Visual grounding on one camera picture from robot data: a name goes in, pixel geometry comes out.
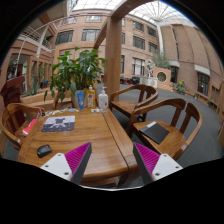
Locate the black computer mouse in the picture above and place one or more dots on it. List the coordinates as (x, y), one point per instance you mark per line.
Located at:
(43, 151)

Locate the white statue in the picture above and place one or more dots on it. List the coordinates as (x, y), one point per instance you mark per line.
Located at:
(150, 66)

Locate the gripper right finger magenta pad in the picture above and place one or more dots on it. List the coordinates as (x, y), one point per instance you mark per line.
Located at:
(153, 166)

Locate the red item on chair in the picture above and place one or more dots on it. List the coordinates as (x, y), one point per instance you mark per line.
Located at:
(26, 130)

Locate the clear pump sanitizer bottle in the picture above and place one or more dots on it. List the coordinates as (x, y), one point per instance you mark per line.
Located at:
(103, 99)

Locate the green potted plant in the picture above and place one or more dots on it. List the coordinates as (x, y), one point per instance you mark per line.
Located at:
(75, 74)

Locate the yellow liquid bottle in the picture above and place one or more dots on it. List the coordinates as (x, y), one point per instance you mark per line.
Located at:
(90, 97)

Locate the left wooden chair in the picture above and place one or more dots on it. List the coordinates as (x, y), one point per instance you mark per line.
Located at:
(16, 117)

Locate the blue tube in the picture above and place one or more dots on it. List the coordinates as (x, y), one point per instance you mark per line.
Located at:
(81, 98)

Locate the wooden table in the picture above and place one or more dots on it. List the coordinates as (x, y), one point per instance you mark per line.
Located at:
(112, 158)

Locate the wooden chair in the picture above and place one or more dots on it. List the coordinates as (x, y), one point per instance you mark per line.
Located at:
(175, 143)
(147, 94)
(16, 117)

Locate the small wrappers on table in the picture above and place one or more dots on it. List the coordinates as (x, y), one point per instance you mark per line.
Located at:
(96, 110)

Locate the near right wooden chair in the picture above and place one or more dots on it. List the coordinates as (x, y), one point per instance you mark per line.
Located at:
(175, 143)

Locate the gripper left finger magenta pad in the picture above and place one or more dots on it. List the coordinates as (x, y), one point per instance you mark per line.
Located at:
(70, 166)

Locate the wooden pillar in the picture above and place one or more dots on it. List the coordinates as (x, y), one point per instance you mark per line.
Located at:
(111, 31)

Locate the far right wooden chair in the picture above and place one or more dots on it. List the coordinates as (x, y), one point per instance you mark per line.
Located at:
(147, 94)

